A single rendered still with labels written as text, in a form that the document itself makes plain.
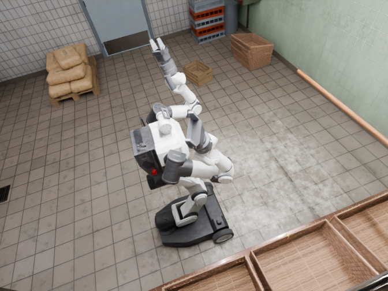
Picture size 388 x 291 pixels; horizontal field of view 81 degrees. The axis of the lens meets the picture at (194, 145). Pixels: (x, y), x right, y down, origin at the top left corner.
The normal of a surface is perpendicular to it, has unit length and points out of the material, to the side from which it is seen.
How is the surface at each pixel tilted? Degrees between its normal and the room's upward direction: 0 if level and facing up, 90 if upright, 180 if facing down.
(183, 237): 0
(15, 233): 0
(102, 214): 0
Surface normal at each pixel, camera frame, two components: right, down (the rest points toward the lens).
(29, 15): 0.33, 0.70
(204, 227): -0.12, -0.63
